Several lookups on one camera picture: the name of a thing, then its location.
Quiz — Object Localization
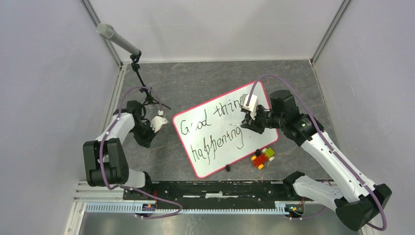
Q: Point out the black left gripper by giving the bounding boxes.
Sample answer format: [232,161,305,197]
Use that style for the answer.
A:
[130,120,159,148]

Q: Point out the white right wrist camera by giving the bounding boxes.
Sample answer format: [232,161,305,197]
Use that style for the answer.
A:
[239,94,258,120]

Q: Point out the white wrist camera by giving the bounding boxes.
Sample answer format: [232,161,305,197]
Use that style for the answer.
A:
[150,110,168,133]
[239,94,258,120]

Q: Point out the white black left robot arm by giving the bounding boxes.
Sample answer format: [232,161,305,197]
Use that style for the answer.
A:
[83,100,157,200]

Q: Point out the pink framed whiteboard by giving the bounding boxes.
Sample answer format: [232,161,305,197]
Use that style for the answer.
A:
[172,82,279,179]

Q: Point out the white slotted cable duct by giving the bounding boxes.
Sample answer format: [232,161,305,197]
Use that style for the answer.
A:
[85,202,289,215]

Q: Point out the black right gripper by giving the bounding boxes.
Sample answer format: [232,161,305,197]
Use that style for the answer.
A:
[241,104,285,134]

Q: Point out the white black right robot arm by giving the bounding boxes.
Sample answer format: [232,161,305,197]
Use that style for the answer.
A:
[240,90,392,231]

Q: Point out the aluminium frame rail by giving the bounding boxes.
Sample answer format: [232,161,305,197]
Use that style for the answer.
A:
[74,181,124,202]

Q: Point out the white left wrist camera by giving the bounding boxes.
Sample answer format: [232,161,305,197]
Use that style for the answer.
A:
[150,110,168,133]

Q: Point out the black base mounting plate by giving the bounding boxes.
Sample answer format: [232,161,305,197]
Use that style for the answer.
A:
[122,180,316,210]

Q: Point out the red toy brick car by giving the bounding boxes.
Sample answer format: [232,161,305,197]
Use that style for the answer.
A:
[251,148,275,169]

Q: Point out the grey microphone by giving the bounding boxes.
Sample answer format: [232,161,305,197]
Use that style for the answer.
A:
[96,23,141,56]

